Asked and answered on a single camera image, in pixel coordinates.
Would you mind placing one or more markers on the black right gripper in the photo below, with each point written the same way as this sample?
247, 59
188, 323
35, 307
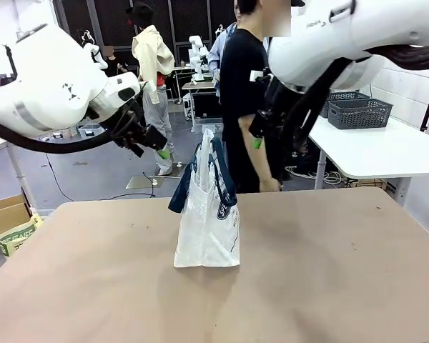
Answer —
260, 123

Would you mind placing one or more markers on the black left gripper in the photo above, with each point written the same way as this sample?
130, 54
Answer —
153, 137

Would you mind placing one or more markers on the large grey plastic basket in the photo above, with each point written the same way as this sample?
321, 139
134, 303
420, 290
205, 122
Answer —
361, 114

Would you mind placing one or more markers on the person's right forearm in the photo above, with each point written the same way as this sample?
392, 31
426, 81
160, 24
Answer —
261, 162

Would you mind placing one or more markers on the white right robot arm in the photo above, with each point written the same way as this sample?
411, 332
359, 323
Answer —
343, 35

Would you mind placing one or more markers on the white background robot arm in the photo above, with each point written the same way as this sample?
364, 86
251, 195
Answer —
93, 53
196, 46

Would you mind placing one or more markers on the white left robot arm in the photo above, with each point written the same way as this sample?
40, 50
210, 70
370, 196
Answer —
50, 82

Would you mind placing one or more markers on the person's right hand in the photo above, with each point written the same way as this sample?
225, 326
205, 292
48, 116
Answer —
270, 184

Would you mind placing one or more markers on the grey metal floor plate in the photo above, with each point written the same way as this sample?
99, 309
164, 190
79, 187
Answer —
139, 183

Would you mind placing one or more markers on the clear plastic storage bin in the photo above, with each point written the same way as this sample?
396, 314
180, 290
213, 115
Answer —
60, 135
91, 131

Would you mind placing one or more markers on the black cabinet box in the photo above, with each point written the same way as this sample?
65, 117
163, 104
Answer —
205, 105

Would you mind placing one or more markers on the person in black t-shirt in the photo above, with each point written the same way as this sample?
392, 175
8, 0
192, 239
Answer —
239, 71

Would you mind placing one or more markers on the small background table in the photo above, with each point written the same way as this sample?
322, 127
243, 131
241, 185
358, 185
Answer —
196, 85

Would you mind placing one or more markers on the person in black clothes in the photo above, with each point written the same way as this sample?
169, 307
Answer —
116, 64

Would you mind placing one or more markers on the person in light blue shirt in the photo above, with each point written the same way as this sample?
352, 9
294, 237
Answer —
218, 57

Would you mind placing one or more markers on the person in cream hoodie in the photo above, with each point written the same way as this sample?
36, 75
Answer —
152, 53

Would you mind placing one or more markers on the white side table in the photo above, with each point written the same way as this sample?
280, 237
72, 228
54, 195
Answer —
379, 153

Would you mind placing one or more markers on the green white paper sack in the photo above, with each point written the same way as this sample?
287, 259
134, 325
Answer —
18, 236

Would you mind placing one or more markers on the brown cardboard box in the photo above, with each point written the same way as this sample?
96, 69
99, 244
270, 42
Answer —
3, 218

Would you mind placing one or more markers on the black stand pole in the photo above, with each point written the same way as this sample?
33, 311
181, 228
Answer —
11, 62

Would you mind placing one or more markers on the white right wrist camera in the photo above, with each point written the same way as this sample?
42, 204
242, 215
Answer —
254, 75

